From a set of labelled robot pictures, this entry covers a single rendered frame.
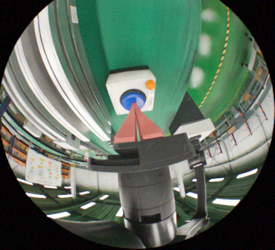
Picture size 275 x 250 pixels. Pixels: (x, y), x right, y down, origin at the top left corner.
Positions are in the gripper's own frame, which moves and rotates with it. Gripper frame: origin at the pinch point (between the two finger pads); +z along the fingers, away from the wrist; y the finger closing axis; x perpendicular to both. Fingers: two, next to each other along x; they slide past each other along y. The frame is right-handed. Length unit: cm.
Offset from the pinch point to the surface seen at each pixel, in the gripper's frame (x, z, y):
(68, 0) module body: -21.3, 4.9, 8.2
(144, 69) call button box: -4.1, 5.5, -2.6
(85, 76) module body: -5.3, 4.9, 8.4
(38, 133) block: 7.8, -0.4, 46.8
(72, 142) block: 15.7, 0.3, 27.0
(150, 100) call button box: 0.7, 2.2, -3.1
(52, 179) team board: 193, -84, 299
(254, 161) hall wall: 278, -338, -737
